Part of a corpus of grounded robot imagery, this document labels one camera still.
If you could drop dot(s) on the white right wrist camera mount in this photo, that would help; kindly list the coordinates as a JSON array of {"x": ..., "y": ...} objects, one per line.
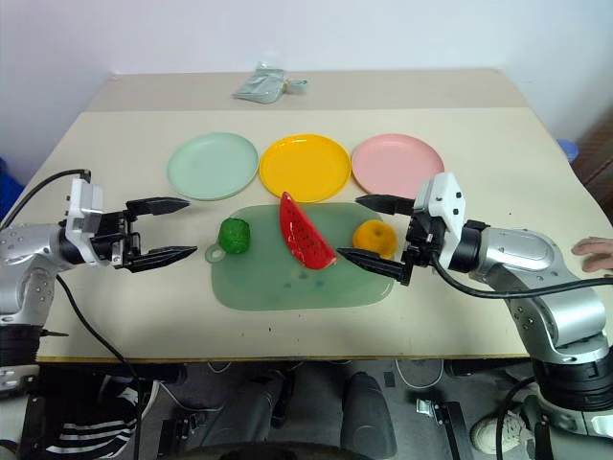
[{"x": 443, "y": 206}]

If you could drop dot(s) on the red watermelon slice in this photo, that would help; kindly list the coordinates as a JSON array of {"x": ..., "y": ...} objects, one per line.
[{"x": 304, "y": 235}]

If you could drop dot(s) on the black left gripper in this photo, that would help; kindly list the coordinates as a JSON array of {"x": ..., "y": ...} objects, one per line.
[{"x": 116, "y": 237}]

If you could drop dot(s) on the dark rounded robot leg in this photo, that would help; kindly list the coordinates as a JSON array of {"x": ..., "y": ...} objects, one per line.
[{"x": 368, "y": 414}]

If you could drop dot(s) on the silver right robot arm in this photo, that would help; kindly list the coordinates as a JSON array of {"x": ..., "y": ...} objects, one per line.
[{"x": 536, "y": 282}]

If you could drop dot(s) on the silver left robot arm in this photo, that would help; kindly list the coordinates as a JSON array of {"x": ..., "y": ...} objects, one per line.
[{"x": 26, "y": 249}]

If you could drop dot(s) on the yellow plate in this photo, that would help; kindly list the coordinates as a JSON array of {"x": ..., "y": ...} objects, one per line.
[{"x": 304, "y": 167}]

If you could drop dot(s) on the green cutting board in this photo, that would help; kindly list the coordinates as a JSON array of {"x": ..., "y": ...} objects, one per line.
[{"x": 297, "y": 282}]

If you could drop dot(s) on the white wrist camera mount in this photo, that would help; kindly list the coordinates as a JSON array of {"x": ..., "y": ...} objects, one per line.
[
  {"x": 82, "y": 209},
  {"x": 443, "y": 206}
]

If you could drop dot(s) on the light green plate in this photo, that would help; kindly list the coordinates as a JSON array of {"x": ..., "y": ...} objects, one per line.
[{"x": 212, "y": 166}]

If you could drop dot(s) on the blue object at edge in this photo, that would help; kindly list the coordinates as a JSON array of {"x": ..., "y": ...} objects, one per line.
[{"x": 8, "y": 184}]

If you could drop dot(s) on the pale green plastic bag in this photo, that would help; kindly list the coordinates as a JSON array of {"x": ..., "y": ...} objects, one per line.
[{"x": 261, "y": 85}]

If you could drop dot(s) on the orange toy fruit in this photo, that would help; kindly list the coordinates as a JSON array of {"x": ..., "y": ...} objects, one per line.
[{"x": 375, "y": 237}]

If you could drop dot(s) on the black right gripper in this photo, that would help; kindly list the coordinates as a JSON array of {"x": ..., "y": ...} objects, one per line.
[{"x": 422, "y": 239}]

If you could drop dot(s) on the bystander bare hand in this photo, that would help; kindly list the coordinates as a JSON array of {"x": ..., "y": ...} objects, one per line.
[{"x": 596, "y": 254}]

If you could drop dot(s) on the pink plate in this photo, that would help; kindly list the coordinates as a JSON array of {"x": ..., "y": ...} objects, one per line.
[{"x": 397, "y": 166}]

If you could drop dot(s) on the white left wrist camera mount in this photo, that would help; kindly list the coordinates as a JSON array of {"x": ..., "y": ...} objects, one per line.
[{"x": 82, "y": 209}]

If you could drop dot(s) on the white sneaker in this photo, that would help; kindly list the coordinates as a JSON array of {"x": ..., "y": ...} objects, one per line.
[{"x": 503, "y": 431}]

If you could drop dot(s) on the black white striped shoe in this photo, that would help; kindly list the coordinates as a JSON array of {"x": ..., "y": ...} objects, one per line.
[{"x": 103, "y": 421}]

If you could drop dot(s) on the green vegetable toy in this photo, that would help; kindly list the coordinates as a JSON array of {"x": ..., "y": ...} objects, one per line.
[{"x": 235, "y": 236}]

